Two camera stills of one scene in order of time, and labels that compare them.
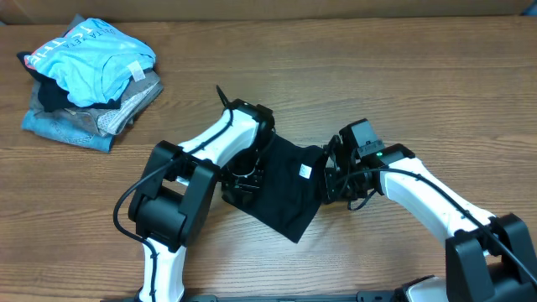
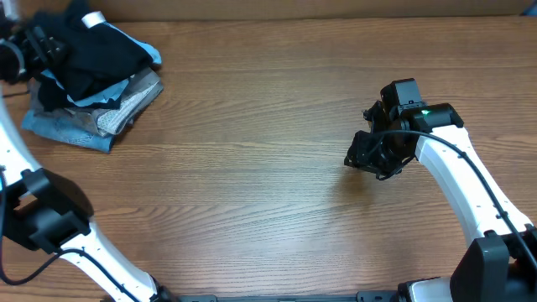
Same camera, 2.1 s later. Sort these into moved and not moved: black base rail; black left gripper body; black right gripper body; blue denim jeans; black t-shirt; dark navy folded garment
Moved: black t-shirt; black right gripper body; black left gripper body
Not moved: dark navy folded garment; blue denim jeans; black base rail
